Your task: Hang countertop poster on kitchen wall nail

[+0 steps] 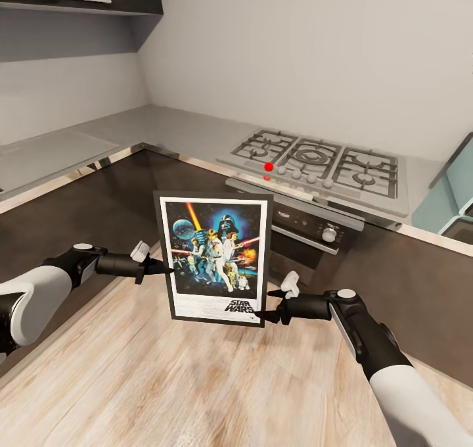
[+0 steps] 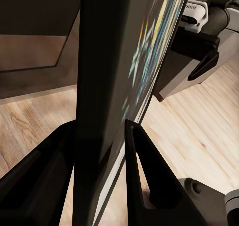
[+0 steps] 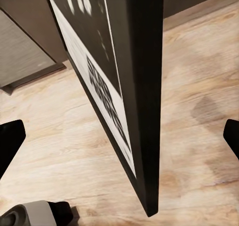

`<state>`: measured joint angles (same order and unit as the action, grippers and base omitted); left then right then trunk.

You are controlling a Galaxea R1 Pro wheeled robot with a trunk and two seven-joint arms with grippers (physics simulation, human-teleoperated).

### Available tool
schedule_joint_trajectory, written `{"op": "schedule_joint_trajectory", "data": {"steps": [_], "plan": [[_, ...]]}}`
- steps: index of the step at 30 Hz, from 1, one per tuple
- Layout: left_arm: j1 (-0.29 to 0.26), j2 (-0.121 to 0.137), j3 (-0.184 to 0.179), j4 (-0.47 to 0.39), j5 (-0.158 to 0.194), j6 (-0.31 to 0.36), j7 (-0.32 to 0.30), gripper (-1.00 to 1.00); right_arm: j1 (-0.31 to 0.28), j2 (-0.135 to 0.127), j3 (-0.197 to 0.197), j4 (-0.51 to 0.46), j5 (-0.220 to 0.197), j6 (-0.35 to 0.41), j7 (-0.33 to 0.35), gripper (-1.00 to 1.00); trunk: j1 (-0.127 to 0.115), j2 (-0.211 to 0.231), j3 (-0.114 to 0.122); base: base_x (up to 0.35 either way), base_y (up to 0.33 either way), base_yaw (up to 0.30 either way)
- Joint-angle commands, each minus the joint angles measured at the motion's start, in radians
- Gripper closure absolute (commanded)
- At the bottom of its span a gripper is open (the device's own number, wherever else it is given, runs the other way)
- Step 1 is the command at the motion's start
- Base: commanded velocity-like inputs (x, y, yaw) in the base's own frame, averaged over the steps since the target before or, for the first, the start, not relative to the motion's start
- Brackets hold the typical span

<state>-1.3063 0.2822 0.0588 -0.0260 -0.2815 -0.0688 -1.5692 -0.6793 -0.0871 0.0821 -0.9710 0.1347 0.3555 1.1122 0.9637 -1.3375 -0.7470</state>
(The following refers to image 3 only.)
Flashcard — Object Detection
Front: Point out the poster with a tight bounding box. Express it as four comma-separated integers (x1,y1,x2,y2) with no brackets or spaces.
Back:
46,0,163,217

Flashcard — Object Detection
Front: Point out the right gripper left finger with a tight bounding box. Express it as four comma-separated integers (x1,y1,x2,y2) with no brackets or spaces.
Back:
0,119,26,179

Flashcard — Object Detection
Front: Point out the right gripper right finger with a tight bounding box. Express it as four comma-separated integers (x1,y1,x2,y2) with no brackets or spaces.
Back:
223,119,239,159

